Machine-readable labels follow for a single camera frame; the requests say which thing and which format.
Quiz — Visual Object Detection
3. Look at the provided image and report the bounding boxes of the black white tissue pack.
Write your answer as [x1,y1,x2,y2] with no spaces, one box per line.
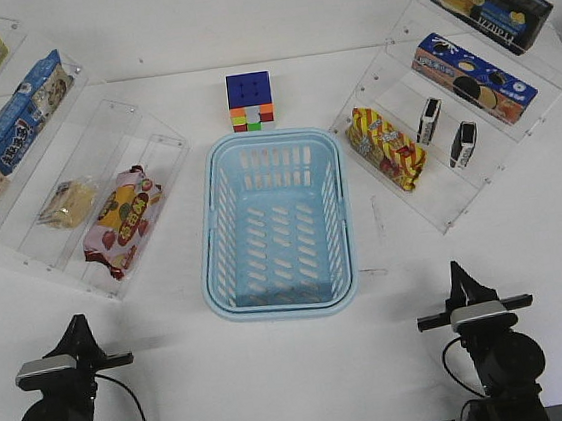
[417,97,442,145]
[449,121,477,168]

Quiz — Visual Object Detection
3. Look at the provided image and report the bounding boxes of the light blue plastic basket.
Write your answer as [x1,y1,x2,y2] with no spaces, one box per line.
[202,127,359,322]

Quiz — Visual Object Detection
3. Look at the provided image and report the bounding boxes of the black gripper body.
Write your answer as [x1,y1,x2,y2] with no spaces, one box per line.
[41,346,134,391]
[417,293,533,334]

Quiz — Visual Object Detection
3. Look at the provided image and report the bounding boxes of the pink fruit snack bag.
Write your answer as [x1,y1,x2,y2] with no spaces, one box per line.
[82,165,164,281]

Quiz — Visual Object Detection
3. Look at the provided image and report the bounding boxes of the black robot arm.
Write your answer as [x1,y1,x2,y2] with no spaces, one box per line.
[15,314,134,421]
[417,261,549,421]

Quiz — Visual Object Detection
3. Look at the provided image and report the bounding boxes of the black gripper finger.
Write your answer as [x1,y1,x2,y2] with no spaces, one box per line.
[56,314,80,351]
[76,314,98,348]
[448,260,466,303]
[455,262,496,300]

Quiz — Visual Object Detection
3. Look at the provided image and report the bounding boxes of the clear acrylic right shelf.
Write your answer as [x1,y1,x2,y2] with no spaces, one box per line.
[331,0,562,233]

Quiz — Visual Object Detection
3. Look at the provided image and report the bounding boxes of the clear acrylic left shelf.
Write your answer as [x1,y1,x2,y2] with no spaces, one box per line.
[0,17,189,299]

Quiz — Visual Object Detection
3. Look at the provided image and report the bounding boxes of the multicolour puzzle cube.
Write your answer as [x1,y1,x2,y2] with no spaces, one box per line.
[225,70,276,133]

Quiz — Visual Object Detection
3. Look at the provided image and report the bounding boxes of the clear acrylic shelf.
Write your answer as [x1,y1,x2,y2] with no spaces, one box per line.
[0,17,189,299]
[331,0,562,233]

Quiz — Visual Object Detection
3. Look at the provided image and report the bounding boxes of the blue orange Oreo box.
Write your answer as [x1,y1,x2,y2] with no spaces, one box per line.
[411,32,539,125]

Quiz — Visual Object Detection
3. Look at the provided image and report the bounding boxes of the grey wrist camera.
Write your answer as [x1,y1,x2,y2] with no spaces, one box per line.
[15,354,77,391]
[450,300,518,334]

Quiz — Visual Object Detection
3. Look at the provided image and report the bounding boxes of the red yellow striped snack bag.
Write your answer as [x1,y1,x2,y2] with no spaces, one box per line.
[345,107,427,192]

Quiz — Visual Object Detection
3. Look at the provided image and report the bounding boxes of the blue cookie bag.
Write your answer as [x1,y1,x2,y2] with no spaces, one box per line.
[0,49,74,176]

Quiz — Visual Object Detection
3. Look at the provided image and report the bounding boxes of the black biscuit box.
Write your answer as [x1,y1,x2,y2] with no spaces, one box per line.
[431,0,553,56]

